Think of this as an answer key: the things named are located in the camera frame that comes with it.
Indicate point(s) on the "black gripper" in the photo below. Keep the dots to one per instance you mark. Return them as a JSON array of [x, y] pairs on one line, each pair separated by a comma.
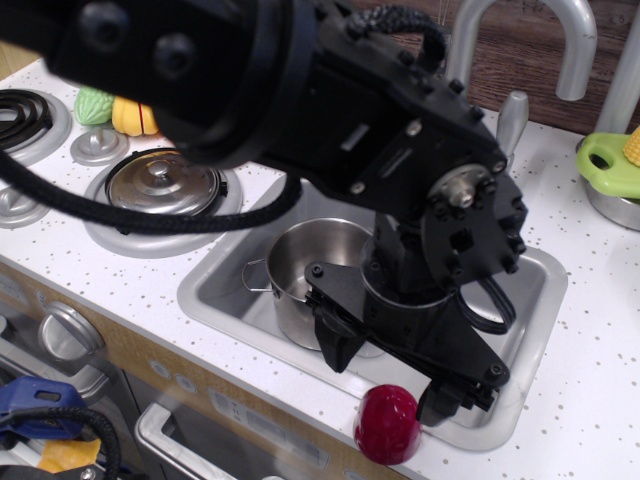
[[434, 339]]

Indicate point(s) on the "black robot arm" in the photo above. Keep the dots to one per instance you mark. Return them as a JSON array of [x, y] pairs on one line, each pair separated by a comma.
[[344, 98]]

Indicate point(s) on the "red toy sweet potato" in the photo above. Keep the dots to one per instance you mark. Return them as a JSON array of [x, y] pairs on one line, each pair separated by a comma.
[[386, 429]]

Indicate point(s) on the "silver toy sink basin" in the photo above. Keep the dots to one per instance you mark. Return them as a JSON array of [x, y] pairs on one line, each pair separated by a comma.
[[226, 292]]

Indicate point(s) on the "steel pot lid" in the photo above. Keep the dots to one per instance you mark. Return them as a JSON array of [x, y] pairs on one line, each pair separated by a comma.
[[162, 181]]

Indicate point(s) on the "steel bowl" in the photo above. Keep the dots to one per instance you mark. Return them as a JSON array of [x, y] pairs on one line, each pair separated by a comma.
[[619, 210]]

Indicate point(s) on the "silver oven dial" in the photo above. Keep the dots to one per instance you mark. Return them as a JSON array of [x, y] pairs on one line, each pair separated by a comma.
[[67, 337]]

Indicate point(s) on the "yellow toy corn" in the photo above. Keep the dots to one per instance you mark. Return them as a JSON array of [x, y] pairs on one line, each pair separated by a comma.
[[631, 148]]

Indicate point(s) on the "silver vertical pole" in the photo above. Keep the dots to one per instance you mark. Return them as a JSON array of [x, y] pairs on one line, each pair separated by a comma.
[[622, 98]]

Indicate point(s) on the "yellow toy pepper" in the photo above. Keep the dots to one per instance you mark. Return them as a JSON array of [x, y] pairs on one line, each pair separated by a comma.
[[133, 118]]

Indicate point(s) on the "blue clamp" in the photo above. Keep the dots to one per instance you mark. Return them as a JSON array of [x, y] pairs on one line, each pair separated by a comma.
[[28, 393]]

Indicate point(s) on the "silver stove knob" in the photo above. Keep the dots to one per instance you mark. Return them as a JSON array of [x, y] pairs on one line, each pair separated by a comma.
[[98, 147], [19, 210]]

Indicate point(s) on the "silver toy faucet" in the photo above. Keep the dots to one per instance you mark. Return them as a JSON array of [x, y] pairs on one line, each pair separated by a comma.
[[578, 45]]

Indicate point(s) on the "green toy vegetable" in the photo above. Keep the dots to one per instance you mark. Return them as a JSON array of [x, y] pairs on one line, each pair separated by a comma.
[[93, 106]]

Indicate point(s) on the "silver stove knob left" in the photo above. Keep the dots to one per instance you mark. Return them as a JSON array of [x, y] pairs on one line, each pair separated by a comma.
[[19, 210]]

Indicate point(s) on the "black coil stove burner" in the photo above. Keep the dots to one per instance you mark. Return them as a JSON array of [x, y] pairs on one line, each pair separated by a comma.
[[34, 125]]

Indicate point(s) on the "silver oven door handle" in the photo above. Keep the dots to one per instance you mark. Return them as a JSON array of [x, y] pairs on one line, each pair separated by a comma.
[[193, 448]]

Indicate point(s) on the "silver faucet lever handle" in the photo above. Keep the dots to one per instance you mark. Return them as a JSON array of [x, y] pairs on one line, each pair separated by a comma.
[[512, 120]]

